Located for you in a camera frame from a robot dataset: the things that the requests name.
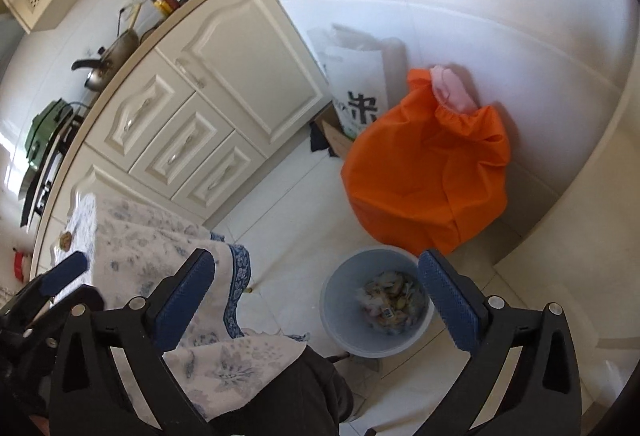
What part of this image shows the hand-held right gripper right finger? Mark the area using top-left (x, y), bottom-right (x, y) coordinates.
top-left (415, 249), bottom-right (584, 436)

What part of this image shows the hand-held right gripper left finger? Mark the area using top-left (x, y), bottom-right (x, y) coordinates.
top-left (47, 248), bottom-right (217, 436)

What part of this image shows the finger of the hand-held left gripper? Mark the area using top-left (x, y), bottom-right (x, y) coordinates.
top-left (0, 251), bottom-right (89, 324)

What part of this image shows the pile of snack wrappers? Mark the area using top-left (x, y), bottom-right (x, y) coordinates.
top-left (359, 270), bottom-right (427, 333)

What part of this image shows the pale blue plastic bin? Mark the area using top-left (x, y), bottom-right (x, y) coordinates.
top-left (319, 246), bottom-right (436, 359)

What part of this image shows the red bowl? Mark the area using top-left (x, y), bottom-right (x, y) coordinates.
top-left (12, 250), bottom-right (32, 283)

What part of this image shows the blue white floral tablecloth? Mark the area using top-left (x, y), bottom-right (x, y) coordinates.
top-left (50, 193), bottom-right (308, 422)

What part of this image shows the black gas stove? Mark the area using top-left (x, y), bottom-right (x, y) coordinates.
top-left (19, 116), bottom-right (85, 228)

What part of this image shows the orange cloth bag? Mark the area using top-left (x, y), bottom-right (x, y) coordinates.
top-left (340, 67), bottom-right (512, 258)

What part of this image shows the green electric cooking pot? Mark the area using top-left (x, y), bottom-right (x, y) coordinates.
top-left (24, 99), bottom-right (77, 168)

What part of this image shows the person's dark trouser leg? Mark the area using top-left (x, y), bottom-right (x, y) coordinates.
top-left (204, 342), bottom-right (355, 436)

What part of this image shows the brown cardboard piece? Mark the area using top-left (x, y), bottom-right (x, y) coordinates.
top-left (319, 117), bottom-right (355, 160)

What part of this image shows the pink cloth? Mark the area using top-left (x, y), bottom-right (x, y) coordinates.
top-left (430, 64), bottom-right (481, 114)

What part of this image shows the steel pan with ladle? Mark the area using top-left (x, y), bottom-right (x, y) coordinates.
top-left (71, 8), bottom-right (142, 93)

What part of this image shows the white printed rice bag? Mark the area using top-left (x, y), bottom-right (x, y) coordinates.
top-left (319, 46), bottom-right (391, 140)

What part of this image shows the cream base kitchen cabinet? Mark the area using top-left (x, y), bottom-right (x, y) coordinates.
top-left (29, 0), bottom-right (335, 267)

